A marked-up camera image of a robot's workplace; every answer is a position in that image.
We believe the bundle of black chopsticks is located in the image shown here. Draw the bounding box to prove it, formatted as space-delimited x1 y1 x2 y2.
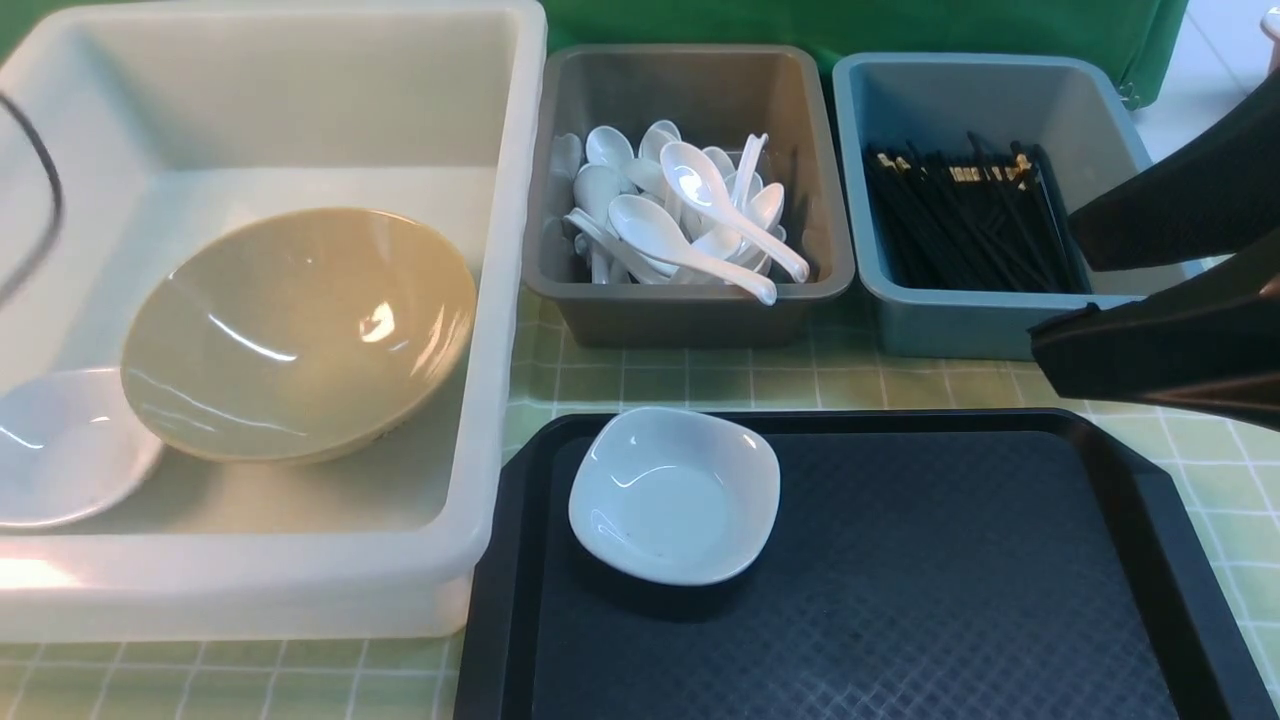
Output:
861 132 1093 295

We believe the grey plastic spoon bin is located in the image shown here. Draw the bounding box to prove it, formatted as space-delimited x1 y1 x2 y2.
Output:
522 44 856 348

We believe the white spoon front of pile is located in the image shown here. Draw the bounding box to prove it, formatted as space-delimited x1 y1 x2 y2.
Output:
608 195 778 306

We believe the beige noodle bowl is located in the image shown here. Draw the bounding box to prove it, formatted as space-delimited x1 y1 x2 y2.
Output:
120 208 477 464

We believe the white square sauce dish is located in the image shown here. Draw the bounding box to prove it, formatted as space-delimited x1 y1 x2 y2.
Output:
567 407 782 587

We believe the white spoon top of pile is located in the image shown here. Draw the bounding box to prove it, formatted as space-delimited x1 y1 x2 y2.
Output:
660 142 810 283

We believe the black plastic tray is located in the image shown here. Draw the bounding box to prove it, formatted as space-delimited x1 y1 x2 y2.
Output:
453 407 1277 719

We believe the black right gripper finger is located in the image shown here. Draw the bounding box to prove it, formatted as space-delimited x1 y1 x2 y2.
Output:
1030 232 1279 430
1069 73 1279 273

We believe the green backdrop cloth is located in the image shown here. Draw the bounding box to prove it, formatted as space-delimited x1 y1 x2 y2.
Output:
543 1 1187 110

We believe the green checkered tablecloth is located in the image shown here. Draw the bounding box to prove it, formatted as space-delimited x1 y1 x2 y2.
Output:
0 160 1280 720

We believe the blue plastic chopstick bin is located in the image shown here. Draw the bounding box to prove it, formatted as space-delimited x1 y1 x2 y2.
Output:
832 53 1204 361

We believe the white spoon of pile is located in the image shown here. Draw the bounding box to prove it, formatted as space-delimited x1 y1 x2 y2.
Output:
660 142 810 283
608 195 778 306

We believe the pile of white spoons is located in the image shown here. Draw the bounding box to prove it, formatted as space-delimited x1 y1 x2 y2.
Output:
552 119 773 284

